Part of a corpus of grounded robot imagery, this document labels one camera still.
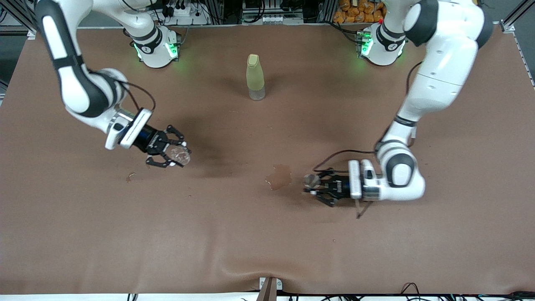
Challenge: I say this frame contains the yellow-green frosted bottle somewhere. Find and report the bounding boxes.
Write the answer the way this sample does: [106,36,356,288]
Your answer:
[246,54,266,102]

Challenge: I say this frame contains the clear glass shaker cup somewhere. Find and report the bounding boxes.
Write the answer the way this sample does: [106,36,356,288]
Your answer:
[169,145,191,166]

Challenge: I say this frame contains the brown leather table mat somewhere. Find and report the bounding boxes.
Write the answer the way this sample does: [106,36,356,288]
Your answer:
[0,23,535,295]

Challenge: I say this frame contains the thin black camera cable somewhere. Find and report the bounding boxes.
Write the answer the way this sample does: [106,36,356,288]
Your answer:
[355,200,373,219]

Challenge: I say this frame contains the black arm base cable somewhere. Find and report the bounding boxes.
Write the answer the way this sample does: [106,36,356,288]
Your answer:
[327,21,361,43]

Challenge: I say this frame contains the orange packaged snacks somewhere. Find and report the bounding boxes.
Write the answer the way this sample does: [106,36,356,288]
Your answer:
[333,0,390,24]

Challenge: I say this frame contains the white power strip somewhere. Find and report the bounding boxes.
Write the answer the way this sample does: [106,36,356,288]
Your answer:
[165,0,209,26]

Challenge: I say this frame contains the aluminium frame profile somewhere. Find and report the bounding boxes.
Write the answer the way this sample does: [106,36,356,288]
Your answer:
[500,0,535,33]
[0,0,37,39]

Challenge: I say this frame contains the large brown liquid puddle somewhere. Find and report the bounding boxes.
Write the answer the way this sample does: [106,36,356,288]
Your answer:
[265,164,292,191]

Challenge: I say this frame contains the metal table edge bracket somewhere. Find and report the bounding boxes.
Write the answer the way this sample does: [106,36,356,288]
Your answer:
[259,277,283,301]

